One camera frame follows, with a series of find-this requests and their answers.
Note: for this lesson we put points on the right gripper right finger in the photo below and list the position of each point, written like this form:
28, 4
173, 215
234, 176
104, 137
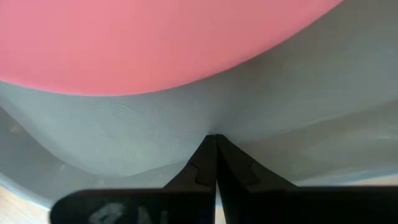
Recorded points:
245, 186

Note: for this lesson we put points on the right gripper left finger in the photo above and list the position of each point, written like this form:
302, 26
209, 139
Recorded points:
202, 174

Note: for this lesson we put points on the red round plate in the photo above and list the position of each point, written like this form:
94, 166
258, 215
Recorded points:
140, 40

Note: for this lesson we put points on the grey plastic tray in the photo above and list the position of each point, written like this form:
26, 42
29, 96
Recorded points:
280, 109

